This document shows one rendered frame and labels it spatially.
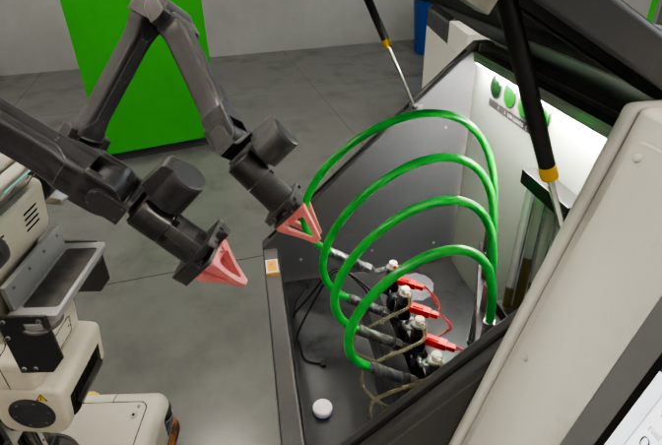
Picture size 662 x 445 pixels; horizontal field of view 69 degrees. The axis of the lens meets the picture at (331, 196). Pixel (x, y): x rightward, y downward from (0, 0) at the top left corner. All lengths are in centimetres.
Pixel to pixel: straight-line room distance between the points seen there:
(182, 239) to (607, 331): 55
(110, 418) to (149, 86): 278
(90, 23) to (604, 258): 377
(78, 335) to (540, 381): 112
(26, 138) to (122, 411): 131
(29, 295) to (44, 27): 644
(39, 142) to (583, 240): 67
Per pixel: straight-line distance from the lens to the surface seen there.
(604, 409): 54
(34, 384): 132
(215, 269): 76
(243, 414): 213
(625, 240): 51
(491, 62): 108
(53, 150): 74
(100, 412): 194
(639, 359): 50
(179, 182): 70
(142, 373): 238
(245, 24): 734
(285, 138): 82
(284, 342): 104
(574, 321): 56
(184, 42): 107
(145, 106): 416
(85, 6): 399
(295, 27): 746
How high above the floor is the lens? 171
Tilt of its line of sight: 30 degrees down
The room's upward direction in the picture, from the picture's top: 1 degrees counter-clockwise
